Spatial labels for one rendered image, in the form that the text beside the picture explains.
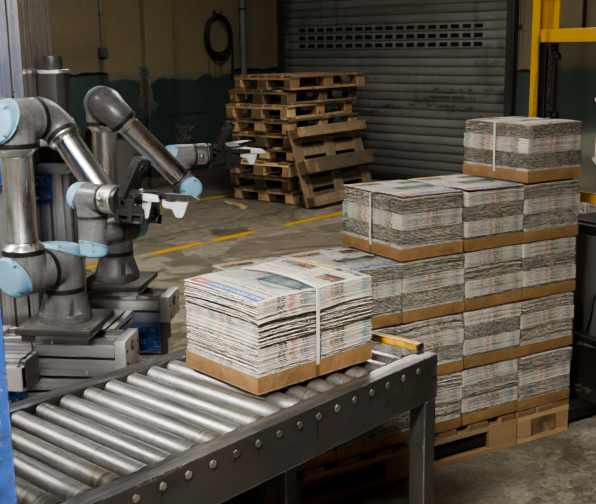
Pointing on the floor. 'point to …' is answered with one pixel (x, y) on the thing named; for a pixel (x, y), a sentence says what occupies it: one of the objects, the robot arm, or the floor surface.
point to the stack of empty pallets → (290, 104)
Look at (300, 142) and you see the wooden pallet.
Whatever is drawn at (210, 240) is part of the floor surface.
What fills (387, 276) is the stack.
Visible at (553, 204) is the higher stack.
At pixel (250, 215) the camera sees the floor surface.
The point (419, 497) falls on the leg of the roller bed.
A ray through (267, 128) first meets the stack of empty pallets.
